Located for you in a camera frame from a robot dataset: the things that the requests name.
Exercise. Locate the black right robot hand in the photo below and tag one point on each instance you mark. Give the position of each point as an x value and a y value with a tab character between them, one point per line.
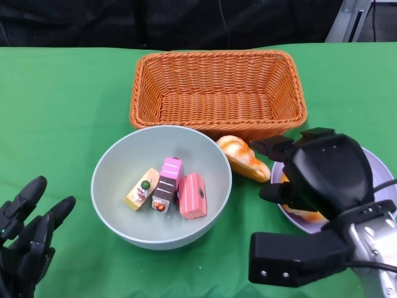
328	174

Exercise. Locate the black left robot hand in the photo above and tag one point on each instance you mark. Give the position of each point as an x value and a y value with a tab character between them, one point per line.
21	257

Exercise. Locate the orange donut bread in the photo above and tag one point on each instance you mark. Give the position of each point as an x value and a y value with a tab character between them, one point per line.
307	215

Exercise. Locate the plump orange croissant bread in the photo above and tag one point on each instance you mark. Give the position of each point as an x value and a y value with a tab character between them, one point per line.
245	158

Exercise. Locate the grey round bowl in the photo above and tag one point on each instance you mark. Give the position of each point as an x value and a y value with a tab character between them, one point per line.
149	229

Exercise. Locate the lavender round plate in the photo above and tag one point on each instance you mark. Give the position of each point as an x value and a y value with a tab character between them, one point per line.
383	169

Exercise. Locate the orange wicker basket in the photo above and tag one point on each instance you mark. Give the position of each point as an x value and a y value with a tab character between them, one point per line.
217	105

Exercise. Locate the yellow cake slice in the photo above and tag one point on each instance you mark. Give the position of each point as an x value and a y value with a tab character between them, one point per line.
139	195

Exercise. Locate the pink layered cake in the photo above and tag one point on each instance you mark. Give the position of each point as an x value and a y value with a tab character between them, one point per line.
192	198

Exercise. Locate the pink brown striped cake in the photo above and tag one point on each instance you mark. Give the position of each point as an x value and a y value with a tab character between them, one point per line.
169	180

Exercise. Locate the green tablecloth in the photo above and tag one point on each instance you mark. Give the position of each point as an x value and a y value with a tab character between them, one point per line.
77	108

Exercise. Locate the black backdrop cloth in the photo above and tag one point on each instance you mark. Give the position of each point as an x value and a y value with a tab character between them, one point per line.
124	25

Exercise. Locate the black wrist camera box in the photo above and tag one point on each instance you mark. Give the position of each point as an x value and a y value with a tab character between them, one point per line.
294	257

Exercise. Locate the grey metal frame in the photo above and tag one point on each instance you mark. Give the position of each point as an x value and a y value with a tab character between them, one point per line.
345	21

